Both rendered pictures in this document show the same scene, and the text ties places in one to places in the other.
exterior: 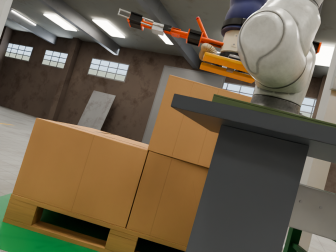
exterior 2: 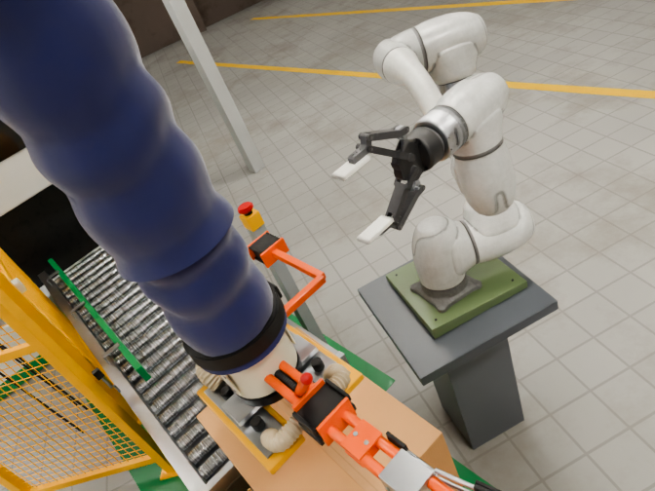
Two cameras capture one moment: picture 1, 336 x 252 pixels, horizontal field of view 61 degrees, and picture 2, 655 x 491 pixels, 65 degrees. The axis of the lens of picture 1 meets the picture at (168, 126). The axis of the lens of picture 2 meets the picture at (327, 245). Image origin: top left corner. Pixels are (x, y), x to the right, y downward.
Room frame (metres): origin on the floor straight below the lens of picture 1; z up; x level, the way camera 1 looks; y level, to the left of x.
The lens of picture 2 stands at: (1.83, 0.62, 2.05)
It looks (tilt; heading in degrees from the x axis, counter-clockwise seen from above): 36 degrees down; 240
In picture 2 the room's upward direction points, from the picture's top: 24 degrees counter-clockwise
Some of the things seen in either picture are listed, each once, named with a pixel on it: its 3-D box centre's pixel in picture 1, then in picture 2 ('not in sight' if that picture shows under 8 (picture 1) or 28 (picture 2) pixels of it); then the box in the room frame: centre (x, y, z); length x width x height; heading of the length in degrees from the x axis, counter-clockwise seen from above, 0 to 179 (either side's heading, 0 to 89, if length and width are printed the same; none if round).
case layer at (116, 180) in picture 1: (146, 177); not in sight; (1.94, 0.04, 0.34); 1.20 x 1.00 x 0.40; 88
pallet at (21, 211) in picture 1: (135, 217); not in sight; (1.94, 0.04, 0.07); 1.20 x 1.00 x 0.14; 88
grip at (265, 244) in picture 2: (307, 48); (267, 248); (1.35, -0.54, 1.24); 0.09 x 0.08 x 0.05; 178
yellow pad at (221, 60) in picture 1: (234, 61); (301, 355); (1.53, -0.25, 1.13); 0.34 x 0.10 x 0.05; 88
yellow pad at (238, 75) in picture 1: (228, 70); (244, 410); (1.72, -0.26, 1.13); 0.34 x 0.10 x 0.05; 88
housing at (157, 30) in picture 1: (158, 29); (407, 479); (1.64, 0.21, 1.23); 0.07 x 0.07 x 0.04; 88
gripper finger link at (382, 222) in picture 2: not in sight; (375, 229); (1.39, 0.02, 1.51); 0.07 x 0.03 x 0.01; 178
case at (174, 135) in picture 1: (211, 130); (330, 461); (1.62, -0.25, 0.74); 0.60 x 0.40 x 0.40; 86
